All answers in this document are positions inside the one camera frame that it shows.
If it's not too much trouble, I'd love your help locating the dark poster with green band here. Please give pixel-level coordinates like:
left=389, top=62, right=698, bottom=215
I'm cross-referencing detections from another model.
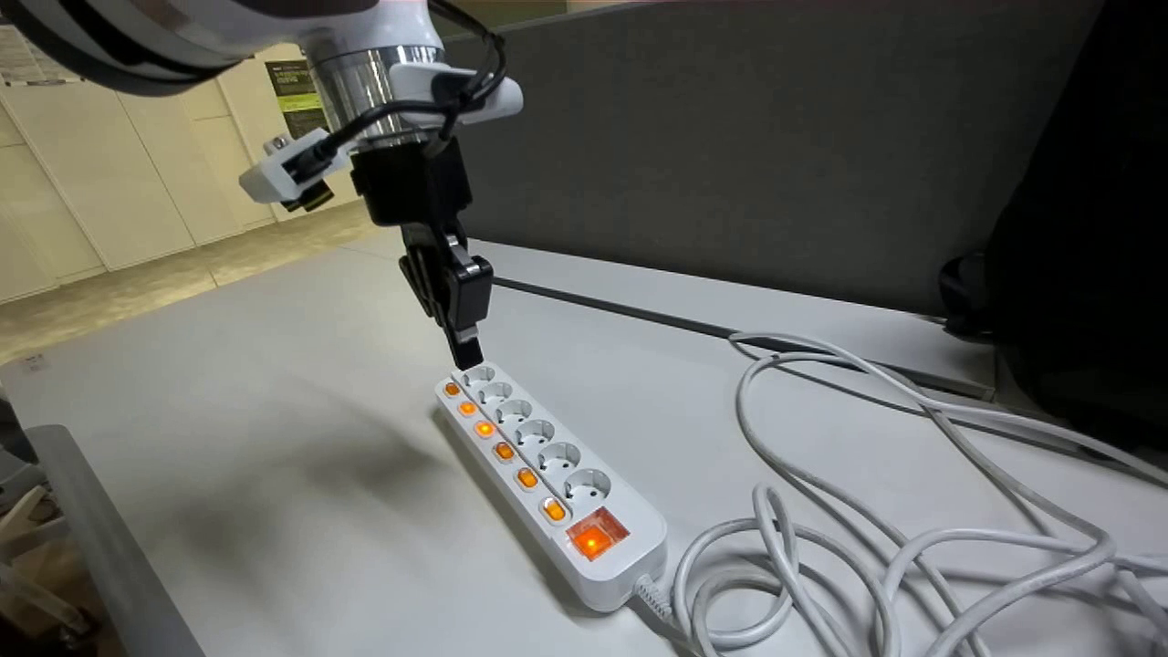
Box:
left=264, top=56, right=331, bottom=144

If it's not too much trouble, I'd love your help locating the white coiled power cable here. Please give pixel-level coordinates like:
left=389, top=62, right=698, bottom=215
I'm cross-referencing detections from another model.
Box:
left=631, top=327, right=1168, bottom=657

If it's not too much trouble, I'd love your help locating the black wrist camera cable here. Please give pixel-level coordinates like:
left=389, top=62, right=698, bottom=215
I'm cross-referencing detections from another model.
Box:
left=316, top=0, right=510, bottom=163

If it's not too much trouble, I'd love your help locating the large red lit main switch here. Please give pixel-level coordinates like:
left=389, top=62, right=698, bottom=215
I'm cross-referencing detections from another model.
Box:
left=564, top=506, right=631, bottom=566

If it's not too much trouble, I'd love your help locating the beige wooden frame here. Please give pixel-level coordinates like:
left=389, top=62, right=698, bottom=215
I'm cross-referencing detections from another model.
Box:
left=0, top=479, right=96, bottom=647

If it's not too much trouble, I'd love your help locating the grey desk partition panel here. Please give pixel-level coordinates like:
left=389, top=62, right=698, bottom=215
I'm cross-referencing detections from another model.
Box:
left=449, top=0, right=1107, bottom=316

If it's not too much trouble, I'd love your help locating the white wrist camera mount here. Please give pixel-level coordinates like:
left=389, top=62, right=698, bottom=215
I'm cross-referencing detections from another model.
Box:
left=237, top=118, right=405, bottom=219

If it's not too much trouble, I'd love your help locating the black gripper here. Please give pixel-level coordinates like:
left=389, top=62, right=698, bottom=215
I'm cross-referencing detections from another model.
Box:
left=348, top=133, right=495, bottom=371

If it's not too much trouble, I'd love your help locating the white text wall poster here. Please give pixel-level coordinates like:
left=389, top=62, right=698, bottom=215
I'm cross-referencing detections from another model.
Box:
left=0, top=26, right=74, bottom=91

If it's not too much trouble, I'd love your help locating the black bulky chair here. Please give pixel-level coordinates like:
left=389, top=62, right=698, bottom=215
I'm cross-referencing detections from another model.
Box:
left=937, top=0, right=1168, bottom=458

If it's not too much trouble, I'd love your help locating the white six-socket power strip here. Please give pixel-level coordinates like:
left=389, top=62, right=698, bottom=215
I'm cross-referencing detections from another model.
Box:
left=429, top=357, right=673, bottom=617

